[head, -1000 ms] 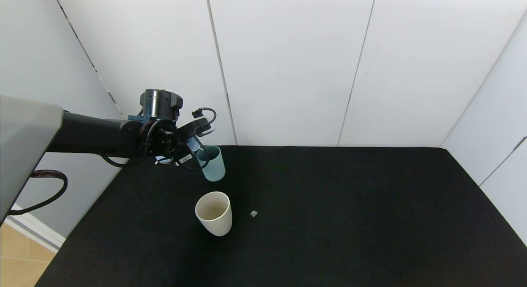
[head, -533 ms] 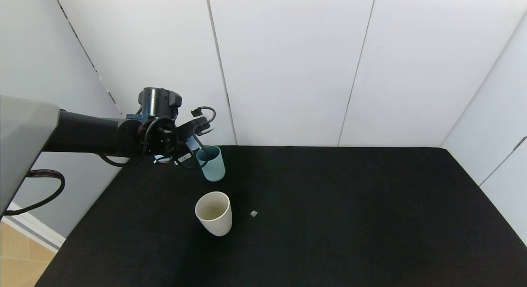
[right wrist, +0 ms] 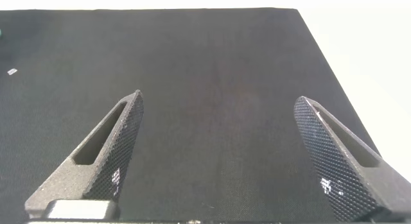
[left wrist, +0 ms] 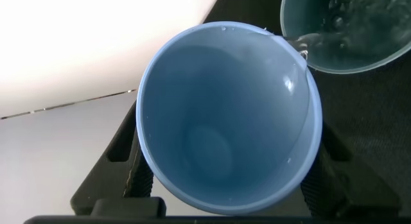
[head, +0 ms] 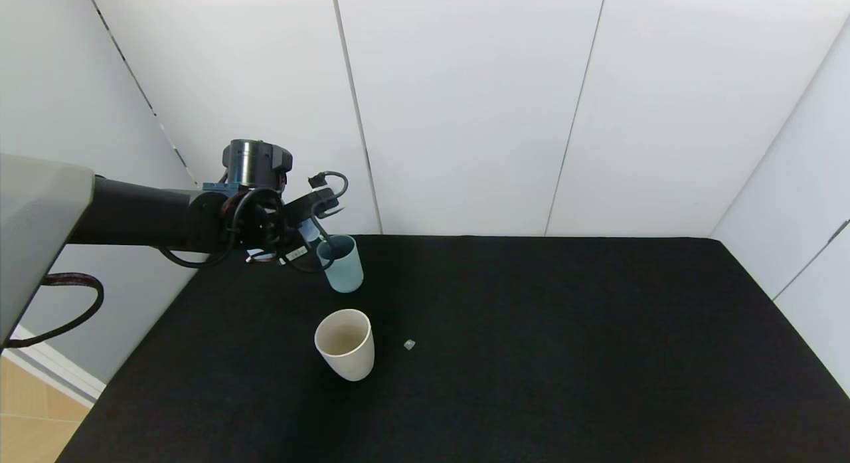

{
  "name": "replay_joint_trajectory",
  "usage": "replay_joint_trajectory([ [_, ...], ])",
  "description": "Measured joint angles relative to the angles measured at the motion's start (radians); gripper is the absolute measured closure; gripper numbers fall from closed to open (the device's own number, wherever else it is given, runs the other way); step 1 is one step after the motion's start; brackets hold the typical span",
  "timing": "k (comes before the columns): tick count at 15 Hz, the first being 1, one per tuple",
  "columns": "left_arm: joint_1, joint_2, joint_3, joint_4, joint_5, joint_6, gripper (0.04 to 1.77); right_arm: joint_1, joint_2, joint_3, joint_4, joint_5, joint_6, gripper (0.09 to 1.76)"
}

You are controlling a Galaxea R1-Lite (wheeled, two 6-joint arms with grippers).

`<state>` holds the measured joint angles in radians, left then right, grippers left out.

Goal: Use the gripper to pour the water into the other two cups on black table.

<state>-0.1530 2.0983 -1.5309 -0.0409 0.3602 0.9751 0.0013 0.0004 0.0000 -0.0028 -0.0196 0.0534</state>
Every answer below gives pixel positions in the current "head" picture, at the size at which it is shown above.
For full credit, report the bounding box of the black fabric table cover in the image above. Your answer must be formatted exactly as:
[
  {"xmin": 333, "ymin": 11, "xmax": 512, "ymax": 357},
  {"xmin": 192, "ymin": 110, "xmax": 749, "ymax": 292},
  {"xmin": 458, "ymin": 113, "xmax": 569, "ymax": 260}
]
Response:
[{"xmin": 56, "ymin": 234, "xmax": 850, "ymax": 463}]

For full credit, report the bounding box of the black red wrist cable bundle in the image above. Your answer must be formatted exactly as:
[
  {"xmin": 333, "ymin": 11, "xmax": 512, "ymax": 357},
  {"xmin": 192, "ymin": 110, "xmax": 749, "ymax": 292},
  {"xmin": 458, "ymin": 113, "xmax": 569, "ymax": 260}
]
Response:
[{"xmin": 158, "ymin": 186, "xmax": 286, "ymax": 270}]

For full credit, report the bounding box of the thick black arm hose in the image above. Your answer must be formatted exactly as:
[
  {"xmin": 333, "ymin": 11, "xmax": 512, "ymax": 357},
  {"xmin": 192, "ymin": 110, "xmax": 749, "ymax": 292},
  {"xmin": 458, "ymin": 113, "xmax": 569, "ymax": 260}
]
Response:
[{"xmin": 3, "ymin": 272, "xmax": 106, "ymax": 349}]

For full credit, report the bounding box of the cream white plastic cup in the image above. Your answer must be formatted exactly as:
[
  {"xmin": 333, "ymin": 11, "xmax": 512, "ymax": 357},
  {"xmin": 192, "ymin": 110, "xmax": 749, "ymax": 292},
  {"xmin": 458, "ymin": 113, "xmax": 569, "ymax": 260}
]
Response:
[{"xmin": 314, "ymin": 308, "xmax": 376, "ymax": 382}]

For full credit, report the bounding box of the teal green plastic cup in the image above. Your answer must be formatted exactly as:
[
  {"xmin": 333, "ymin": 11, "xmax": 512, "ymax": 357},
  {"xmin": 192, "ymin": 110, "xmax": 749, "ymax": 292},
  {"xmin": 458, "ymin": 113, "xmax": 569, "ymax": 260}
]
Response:
[{"xmin": 316, "ymin": 234, "xmax": 365, "ymax": 294}]

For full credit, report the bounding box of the white panel frame rail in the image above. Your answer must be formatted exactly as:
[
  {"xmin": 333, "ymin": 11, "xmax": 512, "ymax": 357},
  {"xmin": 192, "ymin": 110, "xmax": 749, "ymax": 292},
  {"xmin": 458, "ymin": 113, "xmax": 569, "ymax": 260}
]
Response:
[{"xmin": 12, "ymin": 324, "xmax": 107, "ymax": 409}]

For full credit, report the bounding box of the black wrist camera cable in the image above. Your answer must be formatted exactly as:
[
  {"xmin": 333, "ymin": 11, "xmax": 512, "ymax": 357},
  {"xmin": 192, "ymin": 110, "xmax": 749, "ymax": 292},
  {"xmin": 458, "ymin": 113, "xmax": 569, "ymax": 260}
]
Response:
[{"xmin": 279, "ymin": 171, "xmax": 350, "ymax": 274}]

